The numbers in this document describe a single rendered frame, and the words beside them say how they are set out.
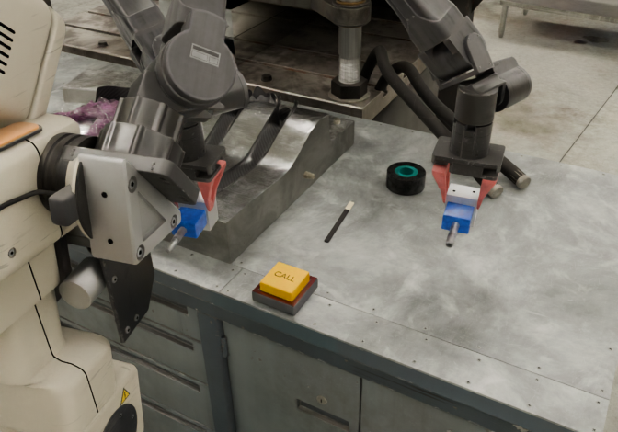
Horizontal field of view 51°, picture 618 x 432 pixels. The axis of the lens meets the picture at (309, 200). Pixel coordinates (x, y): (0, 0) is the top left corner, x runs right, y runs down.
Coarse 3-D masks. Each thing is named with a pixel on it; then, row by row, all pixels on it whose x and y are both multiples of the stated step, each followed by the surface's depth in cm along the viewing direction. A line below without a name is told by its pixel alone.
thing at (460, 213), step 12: (456, 192) 103; (468, 192) 103; (456, 204) 102; (468, 204) 102; (444, 216) 100; (456, 216) 100; (468, 216) 100; (444, 228) 101; (456, 228) 99; (468, 228) 100
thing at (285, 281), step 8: (280, 264) 107; (272, 272) 105; (280, 272) 105; (288, 272) 105; (296, 272) 105; (304, 272) 105; (264, 280) 103; (272, 280) 103; (280, 280) 103; (288, 280) 103; (296, 280) 103; (304, 280) 104; (264, 288) 103; (272, 288) 102; (280, 288) 102; (288, 288) 102; (296, 288) 102; (280, 296) 102; (288, 296) 102
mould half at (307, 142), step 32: (256, 128) 131; (288, 128) 129; (320, 128) 131; (352, 128) 146; (224, 160) 127; (288, 160) 125; (320, 160) 135; (224, 192) 116; (256, 192) 116; (288, 192) 126; (224, 224) 108; (256, 224) 117; (224, 256) 113
